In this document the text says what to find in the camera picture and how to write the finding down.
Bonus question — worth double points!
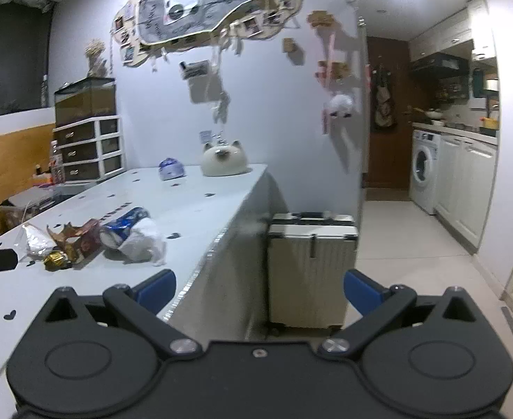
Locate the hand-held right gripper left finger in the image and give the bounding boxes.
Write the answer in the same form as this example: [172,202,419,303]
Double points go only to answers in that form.
[40,269,199,355]

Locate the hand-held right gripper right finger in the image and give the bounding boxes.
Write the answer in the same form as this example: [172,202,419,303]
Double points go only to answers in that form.
[320,269,486,355]

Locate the clear plastic wrapper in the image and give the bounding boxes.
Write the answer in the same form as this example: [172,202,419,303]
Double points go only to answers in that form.
[20,222,59,259]

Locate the white plastic bag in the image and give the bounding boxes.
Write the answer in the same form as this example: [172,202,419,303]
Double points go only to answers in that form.
[118,217,169,267]

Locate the gold foil wrapper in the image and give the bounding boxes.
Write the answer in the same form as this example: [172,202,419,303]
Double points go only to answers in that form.
[43,247,72,271]

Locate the crushed blue soda can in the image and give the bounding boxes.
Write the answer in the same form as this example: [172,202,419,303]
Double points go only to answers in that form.
[98,206,151,250]

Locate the brown wrapper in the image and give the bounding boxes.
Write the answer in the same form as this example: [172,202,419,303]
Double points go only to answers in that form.
[47,222,87,250]

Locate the red snack wrapper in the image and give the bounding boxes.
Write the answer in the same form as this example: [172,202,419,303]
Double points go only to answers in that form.
[66,218,105,265]

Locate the white ribbed suitcase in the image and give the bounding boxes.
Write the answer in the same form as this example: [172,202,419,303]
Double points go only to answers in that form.
[267,211,359,338]

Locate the clear plastic storage box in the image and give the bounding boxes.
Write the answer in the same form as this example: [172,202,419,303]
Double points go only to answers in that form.
[0,190,57,233]

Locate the standing water bottle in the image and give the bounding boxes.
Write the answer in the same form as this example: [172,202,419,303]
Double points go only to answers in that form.
[49,140,65,184]

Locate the blue tissue pack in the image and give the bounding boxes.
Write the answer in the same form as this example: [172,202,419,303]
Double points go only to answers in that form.
[159,157,188,181]

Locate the white washing machine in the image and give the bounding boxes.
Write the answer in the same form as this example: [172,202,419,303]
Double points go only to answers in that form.
[409,128,442,216]

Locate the white drawer cabinet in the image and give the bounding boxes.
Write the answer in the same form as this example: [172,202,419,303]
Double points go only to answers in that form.
[53,115,124,184]

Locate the cat-shaped ceramic ornament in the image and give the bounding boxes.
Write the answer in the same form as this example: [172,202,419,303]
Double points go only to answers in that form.
[200,140,249,178]

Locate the white kitchen base cabinets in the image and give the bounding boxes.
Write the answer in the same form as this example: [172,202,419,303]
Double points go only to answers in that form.
[434,133,500,248]

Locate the brown wooden door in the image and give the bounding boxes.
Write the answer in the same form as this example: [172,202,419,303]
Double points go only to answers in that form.
[365,37,415,191]

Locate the glass fish tank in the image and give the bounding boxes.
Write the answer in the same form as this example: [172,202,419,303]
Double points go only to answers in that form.
[54,77,118,127]

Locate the white plush sheep toy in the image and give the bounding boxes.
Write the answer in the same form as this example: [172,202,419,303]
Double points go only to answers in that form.
[327,93,356,119]

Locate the dark window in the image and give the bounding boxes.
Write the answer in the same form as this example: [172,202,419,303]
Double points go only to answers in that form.
[0,0,57,120]

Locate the dried flower vase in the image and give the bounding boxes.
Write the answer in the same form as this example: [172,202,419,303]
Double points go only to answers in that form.
[85,39,109,79]

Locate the black range hood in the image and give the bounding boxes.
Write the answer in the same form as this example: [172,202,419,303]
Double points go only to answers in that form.
[410,52,472,76]

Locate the white upper kitchen cabinets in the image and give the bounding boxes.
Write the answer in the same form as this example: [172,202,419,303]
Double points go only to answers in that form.
[408,0,498,63]

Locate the photo wall board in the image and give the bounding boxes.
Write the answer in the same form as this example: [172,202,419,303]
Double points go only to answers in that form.
[111,0,303,69]

